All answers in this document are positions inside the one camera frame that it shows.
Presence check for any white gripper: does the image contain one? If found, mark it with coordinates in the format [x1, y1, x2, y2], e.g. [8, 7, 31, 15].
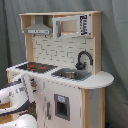
[9, 74, 34, 102]

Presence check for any white toy microwave door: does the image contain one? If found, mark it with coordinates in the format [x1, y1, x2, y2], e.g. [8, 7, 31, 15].
[53, 14, 91, 39]

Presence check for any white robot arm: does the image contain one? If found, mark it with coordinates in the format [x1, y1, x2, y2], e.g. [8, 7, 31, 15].
[0, 74, 38, 128]

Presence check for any wooden toy kitchen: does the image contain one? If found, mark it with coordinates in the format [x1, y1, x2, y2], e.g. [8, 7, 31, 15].
[7, 11, 114, 128]

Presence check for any right stove knob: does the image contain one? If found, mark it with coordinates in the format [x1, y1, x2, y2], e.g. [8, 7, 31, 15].
[30, 79, 37, 92]

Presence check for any black toy stovetop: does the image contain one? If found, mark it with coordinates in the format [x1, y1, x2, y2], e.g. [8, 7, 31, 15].
[18, 62, 55, 73]

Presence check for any toy oven door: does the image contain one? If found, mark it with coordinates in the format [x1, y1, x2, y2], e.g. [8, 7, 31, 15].
[28, 98, 44, 128]

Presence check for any white cabinet door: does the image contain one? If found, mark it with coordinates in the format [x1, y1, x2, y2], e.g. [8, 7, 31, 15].
[46, 82, 82, 128]

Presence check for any grey toy sink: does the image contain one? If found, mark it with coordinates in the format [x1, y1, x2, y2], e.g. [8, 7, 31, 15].
[52, 68, 92, 81]

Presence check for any grey range hood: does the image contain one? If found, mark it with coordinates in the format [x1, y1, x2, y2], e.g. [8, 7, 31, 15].
[24, 15, 52, 35]

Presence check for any black toy faucet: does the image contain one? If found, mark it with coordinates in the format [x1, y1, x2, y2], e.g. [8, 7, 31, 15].
[75, 51, 93, 70]

